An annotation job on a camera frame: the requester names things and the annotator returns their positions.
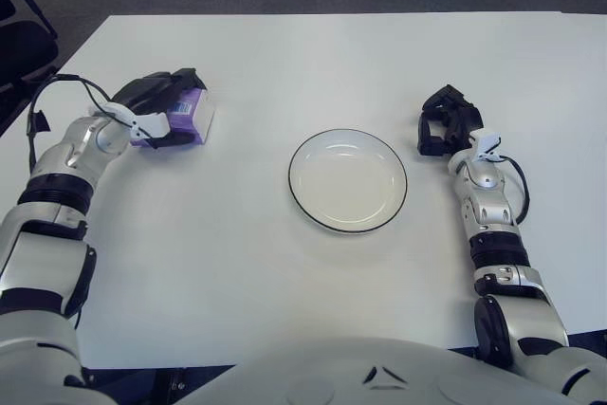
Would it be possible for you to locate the white plate with black rim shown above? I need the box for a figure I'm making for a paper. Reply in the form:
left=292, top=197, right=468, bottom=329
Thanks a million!
left=287, top=128, right=409, bottom=236

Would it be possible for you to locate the silver robot torso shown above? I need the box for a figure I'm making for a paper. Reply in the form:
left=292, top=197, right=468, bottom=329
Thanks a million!
left=165, top=336, right=570, bottom=405

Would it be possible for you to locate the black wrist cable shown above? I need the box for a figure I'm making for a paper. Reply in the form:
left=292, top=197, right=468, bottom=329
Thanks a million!
left=497, top=154, right=530, bottom=226
left=27, top=73, right=143, bottom=178

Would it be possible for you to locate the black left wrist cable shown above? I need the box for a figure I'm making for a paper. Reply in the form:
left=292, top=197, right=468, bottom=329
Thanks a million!
left=27, top=73, right=143, bottom=178

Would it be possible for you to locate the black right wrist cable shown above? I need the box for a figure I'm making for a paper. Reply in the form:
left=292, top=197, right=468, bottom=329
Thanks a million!
left=497, top=154, right=530, bottom=226

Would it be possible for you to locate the black office chair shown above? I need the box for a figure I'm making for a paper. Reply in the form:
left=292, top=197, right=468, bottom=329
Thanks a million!
left=0, top=0, right=61, bottom=136

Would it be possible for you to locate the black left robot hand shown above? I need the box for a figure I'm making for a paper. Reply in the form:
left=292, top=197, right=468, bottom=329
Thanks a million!
left=113, top=66, right=210, bottom=151

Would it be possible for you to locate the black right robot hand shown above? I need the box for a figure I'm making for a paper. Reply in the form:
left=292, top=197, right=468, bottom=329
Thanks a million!
left=415, top=83, right=485, bottom=156

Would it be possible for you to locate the purple tissue paper pack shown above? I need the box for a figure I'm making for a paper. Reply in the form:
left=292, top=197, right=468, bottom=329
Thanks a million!
left=130, top=86, right=217, bottom=148

